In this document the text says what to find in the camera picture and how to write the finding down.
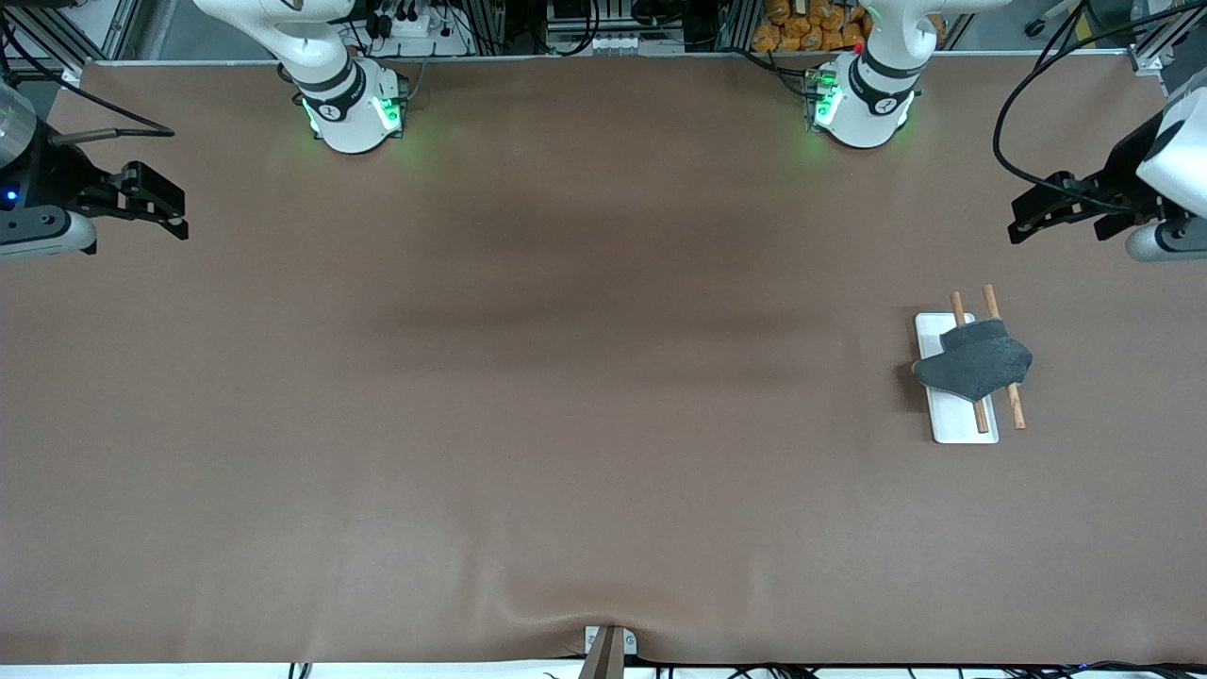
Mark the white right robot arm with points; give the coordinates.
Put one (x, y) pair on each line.
(339, 94)

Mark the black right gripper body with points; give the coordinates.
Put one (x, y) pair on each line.
(52, 174)

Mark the white connector block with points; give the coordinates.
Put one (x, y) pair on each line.
(599, 43)

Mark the grey and purple towel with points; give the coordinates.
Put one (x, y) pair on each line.
(976, 363)

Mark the white rack with wooden bars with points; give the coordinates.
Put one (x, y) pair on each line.
(957, 424)

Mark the pile of orange objects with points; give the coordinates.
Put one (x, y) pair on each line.
(801, 28)

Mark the white power strip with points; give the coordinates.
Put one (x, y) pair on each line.
(415, 28)

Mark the aluminium frame profile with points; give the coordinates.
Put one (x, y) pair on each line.
(123, 24)
(1155, 47)

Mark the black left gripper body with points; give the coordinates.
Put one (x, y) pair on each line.
(1124, 165)

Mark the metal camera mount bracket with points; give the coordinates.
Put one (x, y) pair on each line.
(608, 655)

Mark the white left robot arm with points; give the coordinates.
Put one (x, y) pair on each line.
(877, 94)

